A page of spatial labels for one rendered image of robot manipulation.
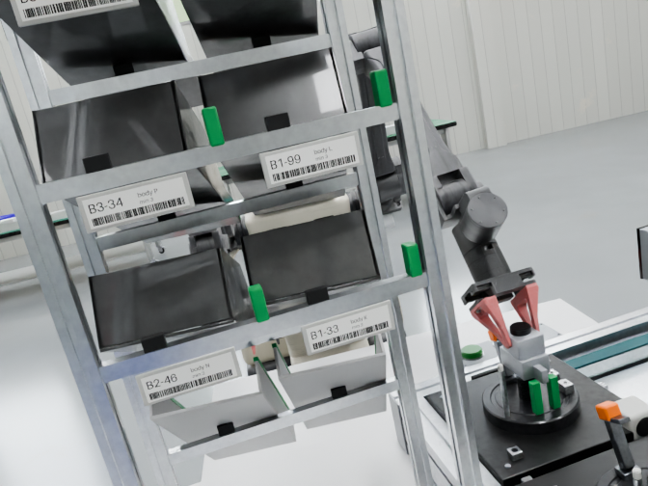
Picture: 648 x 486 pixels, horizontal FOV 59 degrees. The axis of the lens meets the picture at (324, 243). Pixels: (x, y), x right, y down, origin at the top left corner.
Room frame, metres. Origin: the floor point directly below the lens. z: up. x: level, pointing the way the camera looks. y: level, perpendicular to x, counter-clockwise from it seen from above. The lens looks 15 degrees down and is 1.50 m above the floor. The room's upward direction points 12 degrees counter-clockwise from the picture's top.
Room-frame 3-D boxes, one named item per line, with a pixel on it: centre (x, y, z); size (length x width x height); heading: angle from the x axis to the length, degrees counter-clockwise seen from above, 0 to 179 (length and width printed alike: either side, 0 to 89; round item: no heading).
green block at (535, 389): (0.72, -0.25, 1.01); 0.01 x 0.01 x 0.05; 11
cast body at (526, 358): (0.76, -0.26, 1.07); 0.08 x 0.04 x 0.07; 11
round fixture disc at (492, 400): (0.77, -0.25, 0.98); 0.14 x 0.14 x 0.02
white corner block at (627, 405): (0.69, -0.37, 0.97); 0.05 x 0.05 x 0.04; 11
